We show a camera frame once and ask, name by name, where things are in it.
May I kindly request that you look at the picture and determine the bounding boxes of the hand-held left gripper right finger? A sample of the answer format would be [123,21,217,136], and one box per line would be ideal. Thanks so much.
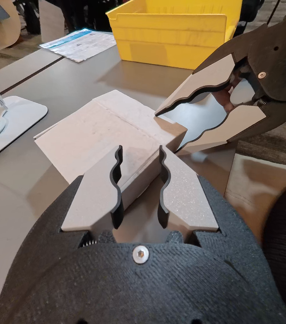
[158,145,220,232]

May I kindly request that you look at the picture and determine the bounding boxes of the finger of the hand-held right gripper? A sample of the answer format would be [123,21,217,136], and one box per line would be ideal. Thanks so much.
[154,54,237,117]
[174,104,267,155]

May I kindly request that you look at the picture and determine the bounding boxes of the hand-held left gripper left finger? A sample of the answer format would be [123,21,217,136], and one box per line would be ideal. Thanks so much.
[60,145,124,232]

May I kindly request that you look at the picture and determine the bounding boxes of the white cardboard box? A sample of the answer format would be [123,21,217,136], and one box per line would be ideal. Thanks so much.
[34,89,188,211]

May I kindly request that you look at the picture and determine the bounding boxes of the grey desk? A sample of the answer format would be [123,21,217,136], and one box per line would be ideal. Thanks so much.
[0,30,238,324]

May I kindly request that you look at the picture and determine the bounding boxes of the person's right hand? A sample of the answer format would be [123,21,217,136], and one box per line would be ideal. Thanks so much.
[214,86,235,113]

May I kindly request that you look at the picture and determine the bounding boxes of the yellow plastic bin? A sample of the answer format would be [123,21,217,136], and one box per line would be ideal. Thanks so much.
[106,0,243,70]

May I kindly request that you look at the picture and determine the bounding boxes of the person's beige trousers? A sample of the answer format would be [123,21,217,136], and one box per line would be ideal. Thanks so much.
[224,153,286,245]

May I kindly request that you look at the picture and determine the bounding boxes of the laminated paper sheet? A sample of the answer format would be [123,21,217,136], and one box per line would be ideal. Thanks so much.
[39,28,117,63]

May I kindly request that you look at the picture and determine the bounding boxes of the wooden board with papers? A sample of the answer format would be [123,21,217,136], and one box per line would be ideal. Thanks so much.
[0,0,20,58]

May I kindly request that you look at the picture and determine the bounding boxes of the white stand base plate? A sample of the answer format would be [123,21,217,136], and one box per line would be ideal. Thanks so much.
[0,96,49,167]

